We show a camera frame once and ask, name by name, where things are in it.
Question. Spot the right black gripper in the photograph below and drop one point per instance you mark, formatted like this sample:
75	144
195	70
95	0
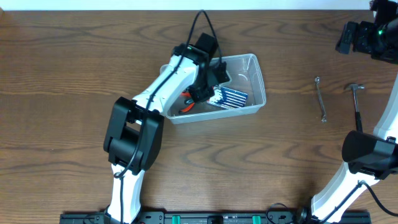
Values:
344	38

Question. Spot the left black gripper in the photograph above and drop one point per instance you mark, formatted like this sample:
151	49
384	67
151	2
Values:
201	94

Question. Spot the blue precision screwdriver set case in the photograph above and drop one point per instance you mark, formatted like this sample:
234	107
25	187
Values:
228	98

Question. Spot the red-handled small pliers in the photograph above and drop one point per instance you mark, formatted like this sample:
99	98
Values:
188	102

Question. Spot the clear plastic storage container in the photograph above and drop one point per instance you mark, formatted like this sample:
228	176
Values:
246	76

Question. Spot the small black-handled claw hammer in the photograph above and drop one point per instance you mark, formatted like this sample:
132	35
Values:
354	87

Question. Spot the silver offset ring wrench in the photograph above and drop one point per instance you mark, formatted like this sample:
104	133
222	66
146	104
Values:
322	106

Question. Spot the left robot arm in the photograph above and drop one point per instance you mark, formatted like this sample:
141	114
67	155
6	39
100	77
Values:
134	134

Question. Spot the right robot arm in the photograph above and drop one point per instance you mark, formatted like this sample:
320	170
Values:
367	158

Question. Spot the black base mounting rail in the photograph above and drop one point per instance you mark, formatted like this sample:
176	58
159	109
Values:
185	218

